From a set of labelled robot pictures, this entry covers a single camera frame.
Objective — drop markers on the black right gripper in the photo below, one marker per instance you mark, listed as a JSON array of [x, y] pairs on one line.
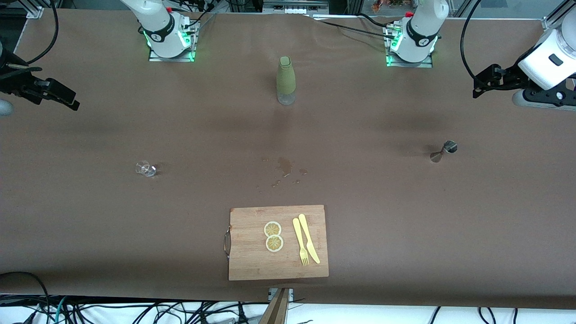
[[19, 85]]

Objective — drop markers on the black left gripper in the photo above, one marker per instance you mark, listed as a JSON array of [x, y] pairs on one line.
[[509, 77]]

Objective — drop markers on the steel double-cone jigger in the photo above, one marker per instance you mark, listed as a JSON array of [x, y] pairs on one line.
[[449, 146]]

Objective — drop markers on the small glass measuring cup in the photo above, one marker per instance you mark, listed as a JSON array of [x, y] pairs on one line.
[[145, 168]]

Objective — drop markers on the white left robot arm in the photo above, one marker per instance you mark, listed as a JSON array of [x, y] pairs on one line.
[[423, 27]]

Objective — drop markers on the brown table cover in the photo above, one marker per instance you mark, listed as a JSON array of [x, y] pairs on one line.
[[405, 225]]

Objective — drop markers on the green sleeved glass bottle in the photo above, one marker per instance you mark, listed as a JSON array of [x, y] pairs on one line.
[[285, 76]]

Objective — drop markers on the grey power strip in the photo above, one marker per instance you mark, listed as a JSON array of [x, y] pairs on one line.
[[294, 8]]

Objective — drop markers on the spilled liquid drops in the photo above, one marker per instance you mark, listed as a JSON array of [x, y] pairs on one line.
[[285, 165]]

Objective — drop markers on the yellow plastic knife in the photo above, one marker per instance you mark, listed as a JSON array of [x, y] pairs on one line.
[[308, 238]]

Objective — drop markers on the yellow plastic fork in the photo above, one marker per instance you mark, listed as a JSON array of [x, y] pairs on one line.
[[298, 234]]

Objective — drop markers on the lemon slice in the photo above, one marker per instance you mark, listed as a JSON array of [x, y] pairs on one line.
[[272, 229], [274, 243]]

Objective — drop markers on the aluminium frame profile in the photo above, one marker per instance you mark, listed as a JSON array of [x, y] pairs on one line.
[[555, 18], [35, 11]]

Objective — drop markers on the metal mounting bracket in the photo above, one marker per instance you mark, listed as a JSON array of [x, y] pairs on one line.
[[272, 294]]

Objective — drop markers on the camera mounting pole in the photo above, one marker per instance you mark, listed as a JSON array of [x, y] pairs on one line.
[[278, 310]]

